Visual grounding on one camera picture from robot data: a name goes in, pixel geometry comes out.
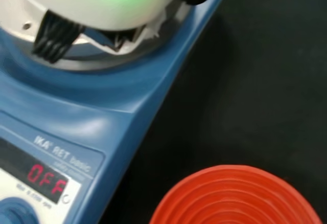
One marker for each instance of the black bench cloth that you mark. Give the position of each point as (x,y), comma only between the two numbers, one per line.
(255,80)

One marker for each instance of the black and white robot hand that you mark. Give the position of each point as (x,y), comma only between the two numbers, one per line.
(107,1)

